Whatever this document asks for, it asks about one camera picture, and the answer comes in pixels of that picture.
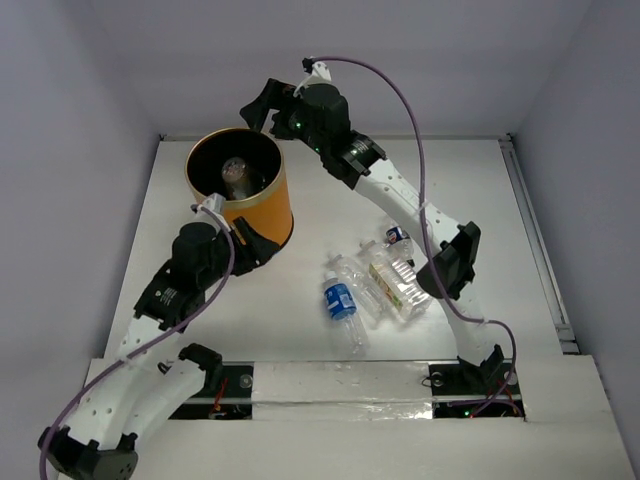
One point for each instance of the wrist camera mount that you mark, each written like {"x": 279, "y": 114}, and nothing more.
{"x": 210, "y": 207}
{"x": 317, "y": 72}

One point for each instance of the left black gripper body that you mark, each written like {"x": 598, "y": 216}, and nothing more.
{"x": 251, "y": 243}

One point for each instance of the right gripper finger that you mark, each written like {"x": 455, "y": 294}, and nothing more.
{"x": 268, "y": 121}
{"x": 255, "y": 113}

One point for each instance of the aluminium rail right edge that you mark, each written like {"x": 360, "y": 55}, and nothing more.
{"x": 550, "y": 287}

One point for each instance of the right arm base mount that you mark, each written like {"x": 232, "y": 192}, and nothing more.
{"x": 454, "y": 397}

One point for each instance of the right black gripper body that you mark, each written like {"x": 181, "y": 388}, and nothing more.
{"x": 282, "y": 93}

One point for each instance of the aluminium rail edge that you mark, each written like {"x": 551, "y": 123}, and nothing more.
{"x": 377, "y": 136}
{"x": 550, "y": 287}

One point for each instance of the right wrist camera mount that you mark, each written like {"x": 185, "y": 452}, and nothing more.
{"x": 317, "y": 72}

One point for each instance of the orange cylindrical bin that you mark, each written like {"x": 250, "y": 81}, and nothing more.
{"x": 267, "y": 209}

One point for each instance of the aluminium rail back edge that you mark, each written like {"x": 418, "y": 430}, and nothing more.
{"x": 377, "y": 136}

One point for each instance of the dark blue label bottle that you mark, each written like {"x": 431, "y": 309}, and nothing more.
{"x": 399, "y": 241}

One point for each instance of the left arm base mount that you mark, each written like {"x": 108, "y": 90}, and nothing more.
{"x": 229, "y": 399}

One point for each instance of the blue label water bottle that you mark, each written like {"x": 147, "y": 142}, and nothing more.
{"x": 344, "y": 314}

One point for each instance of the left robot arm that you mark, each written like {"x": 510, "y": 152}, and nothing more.
{"x": 101, "y": 432}

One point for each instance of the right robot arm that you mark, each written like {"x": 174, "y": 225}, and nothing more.
{"x": 318, "y": 116}

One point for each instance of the clear unlabeled plastic bottle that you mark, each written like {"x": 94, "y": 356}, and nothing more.
{"x": 364, "y": 289}

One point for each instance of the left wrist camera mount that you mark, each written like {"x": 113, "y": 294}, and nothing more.
{"x": 210, "y": 207}

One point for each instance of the orange plastic bottle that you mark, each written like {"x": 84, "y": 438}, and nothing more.
{"x": 235, "y": 175}

